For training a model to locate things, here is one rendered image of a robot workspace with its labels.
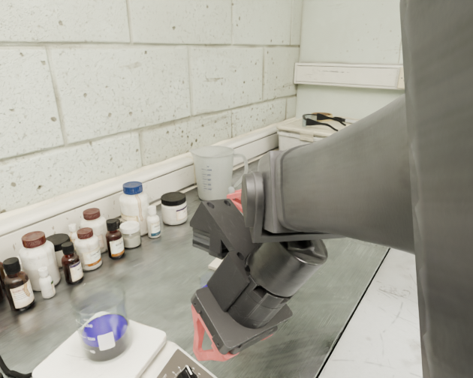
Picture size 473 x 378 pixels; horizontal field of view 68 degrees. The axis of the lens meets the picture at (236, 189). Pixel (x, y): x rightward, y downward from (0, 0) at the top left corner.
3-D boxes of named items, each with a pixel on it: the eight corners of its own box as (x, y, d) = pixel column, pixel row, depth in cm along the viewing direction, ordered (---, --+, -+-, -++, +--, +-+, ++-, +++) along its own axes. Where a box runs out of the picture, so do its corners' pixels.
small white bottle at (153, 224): (146, 236, 88) (142, 207, 85) (155, 231, 91) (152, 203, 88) (154, 239, 87) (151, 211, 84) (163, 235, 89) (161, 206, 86)
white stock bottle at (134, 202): (144, 221, 96) (139, 177, 91) (156, 231, 91) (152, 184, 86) (119, 229, 92) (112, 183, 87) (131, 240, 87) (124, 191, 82)
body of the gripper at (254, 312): (186, 301, 36) (217, 255, 32) (253, 277, 43) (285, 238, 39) (219, 359, 32) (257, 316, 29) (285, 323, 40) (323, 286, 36)
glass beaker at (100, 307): (144, 338, 46) (137, 286, 43) (110, 376, 41) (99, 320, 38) (103, 322, 49) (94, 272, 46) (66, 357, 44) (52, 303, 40)
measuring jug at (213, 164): (249, 190, 117) (250, 146, 112) (245, 205, 105) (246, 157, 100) (195, 187, 119) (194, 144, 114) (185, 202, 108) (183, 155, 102)
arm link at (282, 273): (238, 241, 36) (271, 193, 33) (283, 253, 39) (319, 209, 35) (246, 297, 31) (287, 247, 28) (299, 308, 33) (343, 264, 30)
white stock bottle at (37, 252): (60, 287, 69) (49, 239, 65) (25, 295, 67) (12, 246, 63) (61, 271, 75) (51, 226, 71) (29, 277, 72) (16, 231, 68)
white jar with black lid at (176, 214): (158, 224, 94) (156, 199, 92) (167, 213, 100) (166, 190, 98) (182, 226, 93) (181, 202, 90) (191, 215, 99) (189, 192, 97)
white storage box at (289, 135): (373, 152, 159) (378, 121, 154) (340, 173, 133) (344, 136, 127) (311, 142, 177) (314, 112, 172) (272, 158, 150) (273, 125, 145)
